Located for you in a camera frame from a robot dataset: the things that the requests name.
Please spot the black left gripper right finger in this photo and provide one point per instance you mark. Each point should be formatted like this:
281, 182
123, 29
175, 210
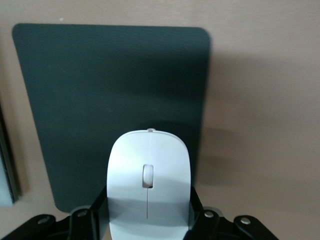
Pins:
215, 225

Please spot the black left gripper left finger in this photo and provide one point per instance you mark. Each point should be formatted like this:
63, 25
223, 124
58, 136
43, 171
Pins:
85, 225

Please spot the silver Apple laptop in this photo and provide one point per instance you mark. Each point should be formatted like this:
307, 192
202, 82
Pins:
6, 175

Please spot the black mouse pad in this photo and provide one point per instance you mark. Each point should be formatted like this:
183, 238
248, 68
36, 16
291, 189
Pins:
100, 87

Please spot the white computer mouse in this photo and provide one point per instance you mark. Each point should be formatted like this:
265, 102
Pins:
150, 185

